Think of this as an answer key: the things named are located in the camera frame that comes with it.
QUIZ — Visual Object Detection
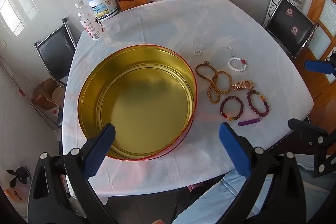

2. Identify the purple stick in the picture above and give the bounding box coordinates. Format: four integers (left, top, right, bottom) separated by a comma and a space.
238, 118, 260, 127

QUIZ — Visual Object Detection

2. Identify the wooden glass door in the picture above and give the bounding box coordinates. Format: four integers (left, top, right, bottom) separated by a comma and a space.
294, 0, 335, 122

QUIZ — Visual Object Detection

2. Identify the black chair left side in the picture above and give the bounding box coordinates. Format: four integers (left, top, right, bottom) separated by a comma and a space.
34, 18, 76, 87

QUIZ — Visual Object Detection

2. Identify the cardboard box on floor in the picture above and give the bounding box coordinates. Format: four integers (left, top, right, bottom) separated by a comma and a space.
31, 78, 65, 110

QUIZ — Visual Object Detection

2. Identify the round gold red tin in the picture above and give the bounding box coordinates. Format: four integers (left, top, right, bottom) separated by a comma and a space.
77, 44, 198, 161

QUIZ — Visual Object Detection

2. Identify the maroon bead bracelet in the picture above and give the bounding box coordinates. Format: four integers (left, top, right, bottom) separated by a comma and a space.
246, 90, 270, 118

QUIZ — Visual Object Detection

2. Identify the black chair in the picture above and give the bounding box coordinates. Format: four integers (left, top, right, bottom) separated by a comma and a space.
265, 0, 319, 59
34, 18, 76, 87

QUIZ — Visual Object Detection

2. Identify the white bead bracelet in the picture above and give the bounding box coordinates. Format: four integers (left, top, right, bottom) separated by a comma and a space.
227, 54, 248, 73

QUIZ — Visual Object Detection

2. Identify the white blue lidded tub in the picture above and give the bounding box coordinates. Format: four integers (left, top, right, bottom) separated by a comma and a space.
88, 0, 119, 21

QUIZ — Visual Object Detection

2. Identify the clear plastic water bottle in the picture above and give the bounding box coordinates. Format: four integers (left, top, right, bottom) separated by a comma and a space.
75, 0, 110, 47

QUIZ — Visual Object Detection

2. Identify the long brown bead necklace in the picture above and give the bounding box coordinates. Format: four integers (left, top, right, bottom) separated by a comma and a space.
195, 61, 233, 104

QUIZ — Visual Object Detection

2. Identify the rose gold wristwatch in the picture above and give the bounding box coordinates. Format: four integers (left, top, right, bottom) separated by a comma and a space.
232, 80, 255, 91

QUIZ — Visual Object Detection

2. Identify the black chair right side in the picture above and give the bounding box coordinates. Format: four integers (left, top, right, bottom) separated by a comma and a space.
265, 0, 319, 59

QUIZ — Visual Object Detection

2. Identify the dark red bead bracelet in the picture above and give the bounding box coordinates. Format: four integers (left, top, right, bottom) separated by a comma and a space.
220, 95, 244, 122

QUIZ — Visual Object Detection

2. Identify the white tablecloth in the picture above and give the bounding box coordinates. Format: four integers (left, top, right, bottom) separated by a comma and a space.
62, 0, 313, 197

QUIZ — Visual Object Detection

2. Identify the black bunny bag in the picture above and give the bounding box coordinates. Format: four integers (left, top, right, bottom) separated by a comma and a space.
6, 167, 31, 188

